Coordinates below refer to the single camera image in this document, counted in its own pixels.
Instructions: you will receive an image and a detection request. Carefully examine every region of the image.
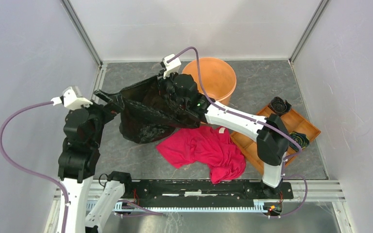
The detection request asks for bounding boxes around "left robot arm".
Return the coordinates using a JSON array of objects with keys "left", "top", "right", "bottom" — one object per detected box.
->
[{"left": 58, "top": 86, "right": 133, "bottom": 233}]

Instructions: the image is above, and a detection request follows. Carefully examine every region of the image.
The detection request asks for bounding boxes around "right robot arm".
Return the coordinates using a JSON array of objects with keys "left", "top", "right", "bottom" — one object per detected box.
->
[{"left": 167, "top": 72, "right": 291, "bottom": 198}]

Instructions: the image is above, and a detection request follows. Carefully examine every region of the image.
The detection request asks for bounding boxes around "orange trash bin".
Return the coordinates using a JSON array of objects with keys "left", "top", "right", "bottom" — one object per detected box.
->
[{"left": 199, "top": 57, "right": 237, "bottom": 105}]

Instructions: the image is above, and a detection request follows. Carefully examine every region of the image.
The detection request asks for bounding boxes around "black trash bag roll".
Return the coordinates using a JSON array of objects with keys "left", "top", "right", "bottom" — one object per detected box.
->
[{"left": 268, "top": 97, "right": 292, "bottom": 116}]

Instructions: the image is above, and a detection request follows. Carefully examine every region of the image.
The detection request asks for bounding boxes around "red cloth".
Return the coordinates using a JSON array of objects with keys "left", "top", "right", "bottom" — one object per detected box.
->
[{"left": 156, "top": 125, "right": 246, "bottom": 184}]

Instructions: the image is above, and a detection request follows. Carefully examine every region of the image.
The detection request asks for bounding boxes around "orange compartment tray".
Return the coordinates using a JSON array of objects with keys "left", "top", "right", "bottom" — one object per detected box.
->
[{"left": 230, "top": 102, "right": 322, "bottom": 177}]

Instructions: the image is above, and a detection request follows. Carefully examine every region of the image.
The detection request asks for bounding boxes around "dark green bag roll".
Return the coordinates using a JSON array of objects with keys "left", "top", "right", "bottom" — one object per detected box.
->
[{"left": 289, "top": 132, "right": 310, "bottom": 152}]

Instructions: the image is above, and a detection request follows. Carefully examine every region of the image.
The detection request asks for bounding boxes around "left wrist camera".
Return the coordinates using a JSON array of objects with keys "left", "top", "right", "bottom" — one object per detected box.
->
[{"left": 62, "top": 85, "right": 93, "bottom": 111}]

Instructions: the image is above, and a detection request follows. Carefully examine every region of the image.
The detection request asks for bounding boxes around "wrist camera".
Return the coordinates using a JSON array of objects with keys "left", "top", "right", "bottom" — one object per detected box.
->
[
  {"left": 62, "top": 85, "right": 93, "bottom": 111},
  {"left": 161, "top": 54, "right": 181, "bottom": 79}
]

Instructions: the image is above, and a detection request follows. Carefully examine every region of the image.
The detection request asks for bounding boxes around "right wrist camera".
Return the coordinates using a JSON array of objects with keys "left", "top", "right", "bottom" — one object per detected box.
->
[{"left": 161, "top": 54, "right": 181, "bottom": 79}]

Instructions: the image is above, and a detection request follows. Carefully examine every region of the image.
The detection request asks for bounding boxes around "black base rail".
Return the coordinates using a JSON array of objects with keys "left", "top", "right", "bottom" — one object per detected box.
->
[{"left": 122, "top": 179, "right": 294, "bottom": 208}]

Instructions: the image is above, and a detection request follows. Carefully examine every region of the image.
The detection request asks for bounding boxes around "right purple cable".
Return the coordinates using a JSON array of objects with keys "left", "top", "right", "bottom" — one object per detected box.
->
[{"left": 166, "top": 46, "right": 309, "bottom": 218}]

